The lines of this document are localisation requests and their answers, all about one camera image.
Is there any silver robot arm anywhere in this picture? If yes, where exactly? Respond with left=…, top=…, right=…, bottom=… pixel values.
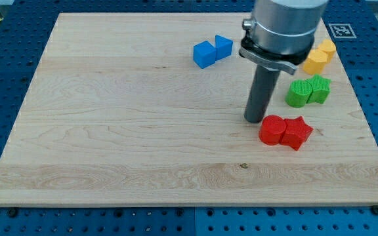
left=239, top=0, right=328, bottom=75

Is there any blue cube block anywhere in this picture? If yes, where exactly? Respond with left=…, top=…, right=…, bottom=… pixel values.
left=193, top=41, right=216, bottom=69

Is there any blue triangle block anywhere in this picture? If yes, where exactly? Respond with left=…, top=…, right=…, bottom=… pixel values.
left=215, top=35, right=233, bottom=60

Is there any wooden board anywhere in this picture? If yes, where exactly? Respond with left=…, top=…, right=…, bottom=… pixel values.
left=0, top=13, right=378, bottom=207

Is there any red cylinder block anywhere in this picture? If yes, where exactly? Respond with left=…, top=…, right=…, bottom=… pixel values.
left=259, top=115, right=287, bottom=146

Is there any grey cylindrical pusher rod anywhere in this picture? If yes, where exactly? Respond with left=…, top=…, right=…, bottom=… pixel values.
left=244, top=65, right=280, bottom=123

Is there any red star block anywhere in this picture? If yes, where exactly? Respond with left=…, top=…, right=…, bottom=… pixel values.
left=280, top=116, right=314, bottom=151

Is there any green cylinder block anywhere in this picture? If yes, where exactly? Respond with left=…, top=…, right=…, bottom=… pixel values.
left=285, top=80, right=312, bottom=108

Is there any green star block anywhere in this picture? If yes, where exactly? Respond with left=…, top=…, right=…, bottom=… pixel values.
left=306, top=74, right=331, bottom=104

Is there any yellow hexagon block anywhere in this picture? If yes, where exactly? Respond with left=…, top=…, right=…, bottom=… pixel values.
left=303, top=49, right=328, bottom=75

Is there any yellow cylinder block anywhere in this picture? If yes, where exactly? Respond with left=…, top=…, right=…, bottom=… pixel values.
left=318, top=39, right=336, bottom=63

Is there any white fiducial marker tag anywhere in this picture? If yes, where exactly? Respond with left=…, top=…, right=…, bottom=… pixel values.
left=329, top=23, right=356, bottom=39

